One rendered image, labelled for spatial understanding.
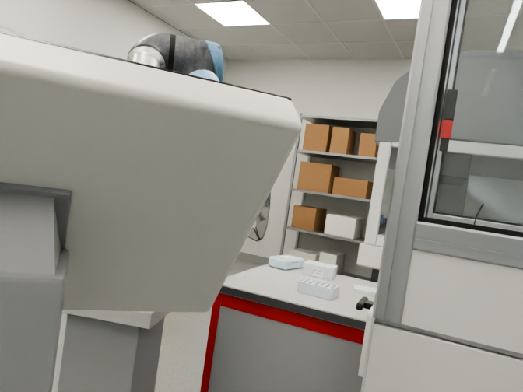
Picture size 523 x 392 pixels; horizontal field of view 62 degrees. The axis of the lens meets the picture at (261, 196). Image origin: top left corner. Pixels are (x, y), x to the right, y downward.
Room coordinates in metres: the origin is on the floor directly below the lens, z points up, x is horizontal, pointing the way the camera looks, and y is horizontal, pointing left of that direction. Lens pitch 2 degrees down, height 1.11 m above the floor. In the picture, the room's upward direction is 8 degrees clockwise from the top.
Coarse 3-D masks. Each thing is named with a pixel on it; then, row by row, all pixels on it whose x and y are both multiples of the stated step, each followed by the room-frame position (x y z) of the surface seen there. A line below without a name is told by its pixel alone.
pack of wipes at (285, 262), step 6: (270, 258) 1.86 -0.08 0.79; (276, 258) 1.84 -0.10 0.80; (282, 258) 1.84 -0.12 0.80; (288, 258) 1.86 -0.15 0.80; (294, 258) 1.89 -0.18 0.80; (300, 258) 1.91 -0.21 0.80; (270, 264) 1.86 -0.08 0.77; (276, 264) 1.84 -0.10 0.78; (282, 264) 1.82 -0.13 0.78; (288, 264) 1.82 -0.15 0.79; (294, 264) 1.86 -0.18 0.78; (300, 264) 1.90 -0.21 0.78
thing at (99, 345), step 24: (72, 312) 1.07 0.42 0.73; (96, 312) 1.06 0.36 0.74; (120, 312) 1.06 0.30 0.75; (144, 312) 1.05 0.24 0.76; (168, 312) 1.18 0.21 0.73; (72, 336) 1.11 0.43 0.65; (96, 336) 1.10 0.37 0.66; (120, 336) 1.10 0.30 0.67; (144, 336) 1.13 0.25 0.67; (72, 360) 1.11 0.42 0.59; (96, 360) 1.10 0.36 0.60; (120, 360) 1.10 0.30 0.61; (144, 360) 1.16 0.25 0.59; (72, 384) 1.11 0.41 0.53; (96, 384) 1.10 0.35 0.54; (120, 384) 1.09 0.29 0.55; (144, 384) 1.18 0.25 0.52
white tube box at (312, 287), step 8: (304, 280) 1.51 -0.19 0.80; (312, 280) 1.53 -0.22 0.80; (304, 288) 1.46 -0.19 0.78; (312, 288) 1.45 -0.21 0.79; (320, 288) 1.44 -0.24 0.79; (328, 288) 1.43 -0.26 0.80; (336, 288) 1.46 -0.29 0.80; (320, 296) 1.44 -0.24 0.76; (328, 296) 1.43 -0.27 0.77; (336, 296) 1.47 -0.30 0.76
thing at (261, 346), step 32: (224, 288) 1.43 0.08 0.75; (256, 288) 1.45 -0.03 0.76; (288, 288) 1.51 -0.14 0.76; (352, 288) 1.66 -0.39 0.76; (224, 320) 1.44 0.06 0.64; (256, 320) 1.39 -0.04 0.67; (288, 320) 1.35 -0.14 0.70; (320, 320) 1.31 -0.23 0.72; (352, 320) 1.27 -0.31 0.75; (224, 352) 1.43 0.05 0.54; (256, 352) 1.39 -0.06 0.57; (288, 352) 1.35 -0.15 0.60; (320, 352) 1.31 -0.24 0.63; (352, 352) 1.27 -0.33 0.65; (224, 384) 1.42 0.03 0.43; (256, 384) 1.38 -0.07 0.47; (288, 384) 1.34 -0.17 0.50; (320, 384) 1.30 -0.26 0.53; (352, 384) 1.27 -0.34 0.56
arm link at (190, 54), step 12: (180, 36) 1.16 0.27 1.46; (180, 48) 1.14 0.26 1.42; (192, 48) 1.15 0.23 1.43; (204, 48) 1.15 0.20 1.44; (216, 48) 1.17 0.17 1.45; (168, 60) 1.13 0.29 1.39; (180, 60) 1.14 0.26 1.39; (192, 60) 1.14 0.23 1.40; (204, 60) 1.15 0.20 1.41; (216, 60) 1.16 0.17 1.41; (216, 72) 1.17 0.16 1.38
